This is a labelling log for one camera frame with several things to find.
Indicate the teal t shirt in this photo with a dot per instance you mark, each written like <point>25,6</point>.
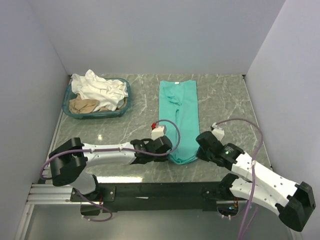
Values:
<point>178,102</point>

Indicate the beige t shirt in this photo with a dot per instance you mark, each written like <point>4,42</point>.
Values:
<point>85,106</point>

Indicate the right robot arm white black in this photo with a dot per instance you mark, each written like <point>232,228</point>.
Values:
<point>292,202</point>

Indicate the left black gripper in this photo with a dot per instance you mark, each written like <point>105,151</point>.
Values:
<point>162,158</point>

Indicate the aluminium frame rail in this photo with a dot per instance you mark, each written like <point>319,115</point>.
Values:
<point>45,194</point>

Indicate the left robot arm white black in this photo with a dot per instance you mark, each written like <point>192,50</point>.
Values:
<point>70,160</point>

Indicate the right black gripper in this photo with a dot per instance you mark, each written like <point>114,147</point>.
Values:
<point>200,154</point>

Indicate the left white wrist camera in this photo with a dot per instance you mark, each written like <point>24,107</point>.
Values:
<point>157,131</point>

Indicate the white t shirt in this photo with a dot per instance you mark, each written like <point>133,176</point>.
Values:
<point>101,94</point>

